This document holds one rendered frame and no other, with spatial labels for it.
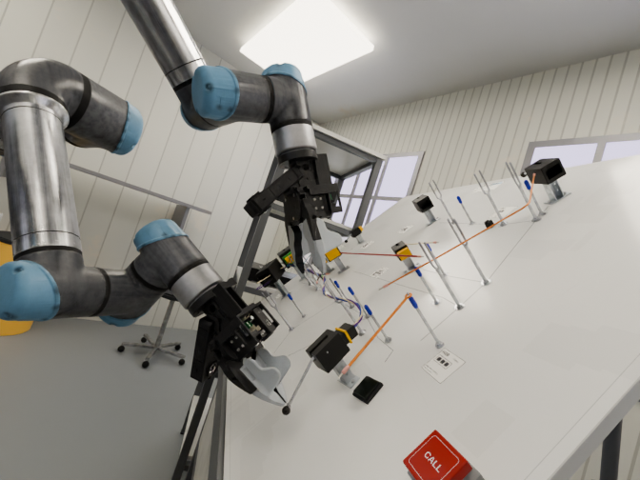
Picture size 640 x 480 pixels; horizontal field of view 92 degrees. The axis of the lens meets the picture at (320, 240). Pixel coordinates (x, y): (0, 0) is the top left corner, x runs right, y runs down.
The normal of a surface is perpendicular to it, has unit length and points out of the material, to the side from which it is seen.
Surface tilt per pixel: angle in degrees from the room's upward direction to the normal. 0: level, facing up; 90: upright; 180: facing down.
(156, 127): 90
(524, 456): 53
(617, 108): 90
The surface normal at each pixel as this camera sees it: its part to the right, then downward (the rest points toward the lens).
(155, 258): -0.20, 0.00
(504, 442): -0.54, -0.82
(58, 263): 0.73, -0.45
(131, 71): 0.59, 0.15
